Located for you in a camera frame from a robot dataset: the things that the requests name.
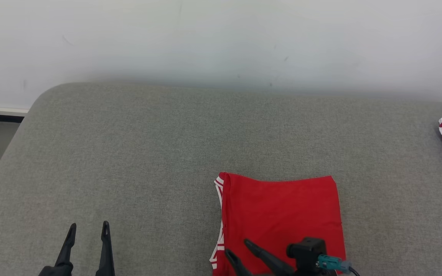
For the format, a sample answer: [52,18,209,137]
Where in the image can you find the red white basketball jersey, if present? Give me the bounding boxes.
[209,172,346,276]

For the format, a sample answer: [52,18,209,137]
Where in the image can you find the teal cable connector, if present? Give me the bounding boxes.
[316,255,352,273]

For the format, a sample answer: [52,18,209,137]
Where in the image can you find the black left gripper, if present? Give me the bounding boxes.
[39,221,115,276]

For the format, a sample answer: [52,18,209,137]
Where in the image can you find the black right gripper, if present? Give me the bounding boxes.
[225,239,338,276]

